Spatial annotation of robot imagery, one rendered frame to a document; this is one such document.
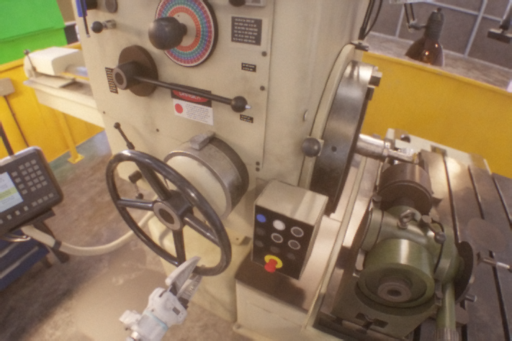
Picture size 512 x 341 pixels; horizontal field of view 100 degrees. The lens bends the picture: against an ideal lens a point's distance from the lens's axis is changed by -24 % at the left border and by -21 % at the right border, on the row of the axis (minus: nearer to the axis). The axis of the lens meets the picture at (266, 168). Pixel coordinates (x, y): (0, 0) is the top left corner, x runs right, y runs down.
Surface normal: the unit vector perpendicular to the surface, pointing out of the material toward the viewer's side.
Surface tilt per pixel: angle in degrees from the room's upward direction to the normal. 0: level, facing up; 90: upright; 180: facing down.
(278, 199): 0
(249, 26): 90
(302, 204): 0
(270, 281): 0
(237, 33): 90
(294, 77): 90
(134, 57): 90
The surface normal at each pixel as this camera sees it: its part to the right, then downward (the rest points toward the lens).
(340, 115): -0.29, -0.09
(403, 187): -0.42, 0.53
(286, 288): 0.07, -0.79
